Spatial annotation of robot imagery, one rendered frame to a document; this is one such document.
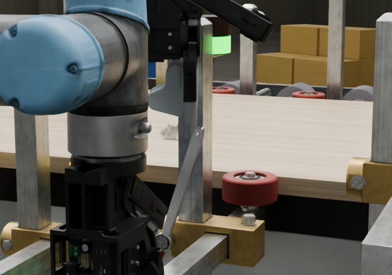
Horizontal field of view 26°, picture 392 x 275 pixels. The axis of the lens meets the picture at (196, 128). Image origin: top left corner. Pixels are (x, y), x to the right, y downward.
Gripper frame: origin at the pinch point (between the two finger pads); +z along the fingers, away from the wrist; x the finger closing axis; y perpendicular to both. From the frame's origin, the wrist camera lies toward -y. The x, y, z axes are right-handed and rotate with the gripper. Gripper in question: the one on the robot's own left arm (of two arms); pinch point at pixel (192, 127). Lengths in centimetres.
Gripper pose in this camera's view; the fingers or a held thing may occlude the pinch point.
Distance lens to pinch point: 102.8
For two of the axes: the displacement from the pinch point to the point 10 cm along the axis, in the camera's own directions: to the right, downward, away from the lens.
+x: -0.2, 1.8, -9.8
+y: -10.0, -0.1, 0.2
